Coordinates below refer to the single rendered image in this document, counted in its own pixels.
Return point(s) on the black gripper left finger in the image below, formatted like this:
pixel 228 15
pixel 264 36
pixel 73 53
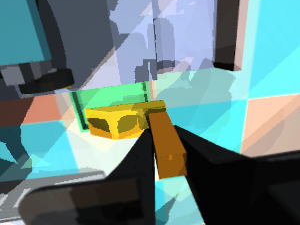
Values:
pixel 125 197

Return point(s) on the yellow chock with orange handle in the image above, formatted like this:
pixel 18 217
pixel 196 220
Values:
pixel 129 121

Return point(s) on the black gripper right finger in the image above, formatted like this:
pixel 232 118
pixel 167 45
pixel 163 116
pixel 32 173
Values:
pixel 228 186

